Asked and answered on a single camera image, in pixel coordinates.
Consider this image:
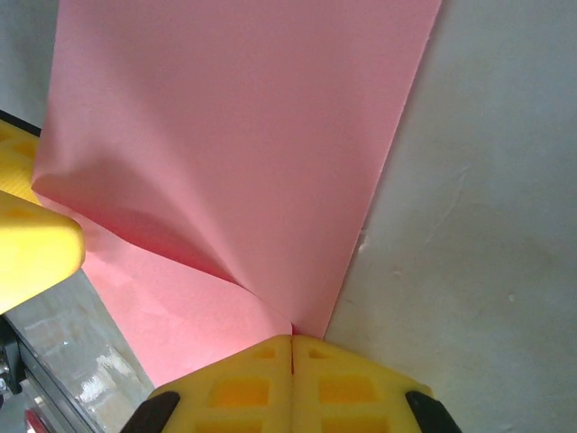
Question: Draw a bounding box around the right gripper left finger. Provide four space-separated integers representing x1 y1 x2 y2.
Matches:
125 333 294 433

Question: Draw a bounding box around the wide aluminium mounting rail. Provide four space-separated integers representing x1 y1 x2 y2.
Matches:
4 310 114 433

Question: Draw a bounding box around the pink square paper sheet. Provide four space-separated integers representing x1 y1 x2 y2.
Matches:
31 0 445 389

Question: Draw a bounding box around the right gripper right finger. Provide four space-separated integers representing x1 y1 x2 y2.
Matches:
292 336 462 433

